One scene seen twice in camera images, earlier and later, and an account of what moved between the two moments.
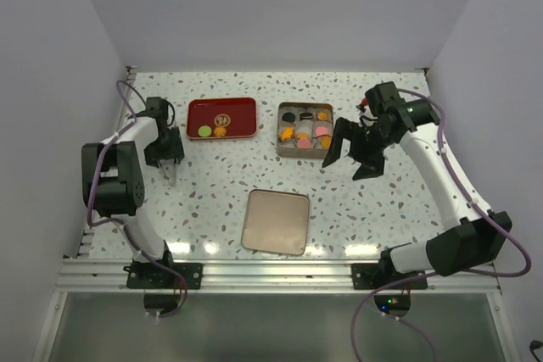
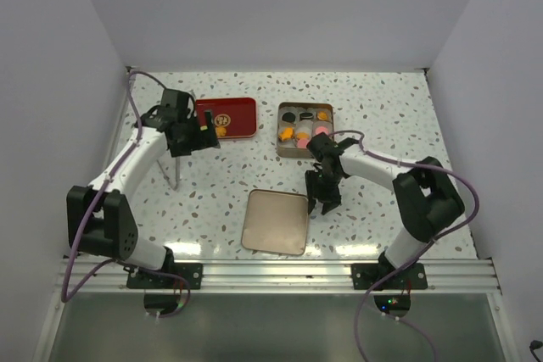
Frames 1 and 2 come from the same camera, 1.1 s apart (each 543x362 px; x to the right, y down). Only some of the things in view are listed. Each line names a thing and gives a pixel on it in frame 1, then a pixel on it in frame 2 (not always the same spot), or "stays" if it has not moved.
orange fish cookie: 287,134 stays
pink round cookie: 321,130 stays
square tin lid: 275,221 stays
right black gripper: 344,129 to 331,199
